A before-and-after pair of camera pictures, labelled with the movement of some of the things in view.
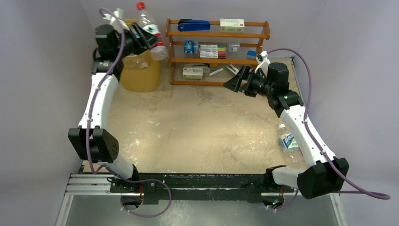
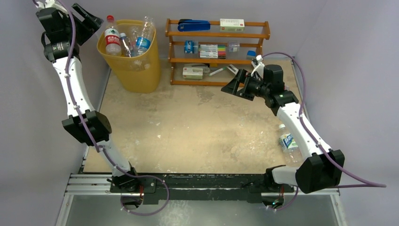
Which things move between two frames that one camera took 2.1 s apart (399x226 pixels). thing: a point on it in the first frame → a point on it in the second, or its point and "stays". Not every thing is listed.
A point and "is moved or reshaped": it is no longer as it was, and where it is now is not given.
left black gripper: [147, 39] → [90, 25]
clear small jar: [234, 46] stays
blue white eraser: [251, 55] stays
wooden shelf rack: [210, 52] stays
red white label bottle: [158, 52] is moved or reshaped
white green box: [232, 25] stays
